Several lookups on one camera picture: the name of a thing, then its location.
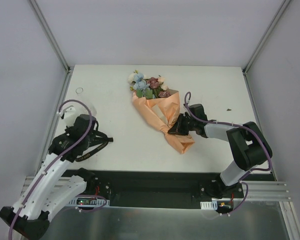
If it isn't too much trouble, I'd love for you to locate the left aluminium frame post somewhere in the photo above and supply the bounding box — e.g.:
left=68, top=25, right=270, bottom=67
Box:
left=27, top=0, right=71, bottom=74

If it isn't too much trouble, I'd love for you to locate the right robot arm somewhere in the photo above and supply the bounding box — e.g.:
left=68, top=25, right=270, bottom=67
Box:
left=168, top=103, right=273, bottom=199

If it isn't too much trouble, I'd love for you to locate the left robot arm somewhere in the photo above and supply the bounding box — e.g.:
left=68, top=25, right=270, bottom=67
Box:
left=0, top=114, right=98, bottom=240

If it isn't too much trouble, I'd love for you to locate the front aluminium rail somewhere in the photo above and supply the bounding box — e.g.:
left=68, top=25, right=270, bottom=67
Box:
left=21, top=174, right=291, bottom=208

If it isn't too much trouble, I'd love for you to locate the black ribbon gold lettering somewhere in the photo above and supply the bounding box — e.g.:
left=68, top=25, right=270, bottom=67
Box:
left=75, top=130, right=114, bottom=162

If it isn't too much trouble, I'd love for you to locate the clear glass vase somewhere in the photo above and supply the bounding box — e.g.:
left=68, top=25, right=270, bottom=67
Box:
left=75, top=87, right=97, bottom=117

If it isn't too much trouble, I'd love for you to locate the right aluminium frame post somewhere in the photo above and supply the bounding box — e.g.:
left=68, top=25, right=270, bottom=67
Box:
left=242, top=0, right=293, bottom=76

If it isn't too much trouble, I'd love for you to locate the aluminium frame post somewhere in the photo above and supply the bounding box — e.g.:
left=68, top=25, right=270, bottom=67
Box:
left=242, top=0, right=293, bottom=76
left=27, top=0, right=71, bottom=74

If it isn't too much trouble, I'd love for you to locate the orange wrapping paper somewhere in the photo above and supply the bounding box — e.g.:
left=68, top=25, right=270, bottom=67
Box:
left=132, top=89, right=195, bottom=154

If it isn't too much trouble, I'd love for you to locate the artificial flower bunch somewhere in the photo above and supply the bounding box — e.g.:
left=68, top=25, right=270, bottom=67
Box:
left=127, top=70, right=172, bottom=100

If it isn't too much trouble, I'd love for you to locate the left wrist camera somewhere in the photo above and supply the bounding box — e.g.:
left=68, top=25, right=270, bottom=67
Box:
left=58, top=105, right=81, bottom=127

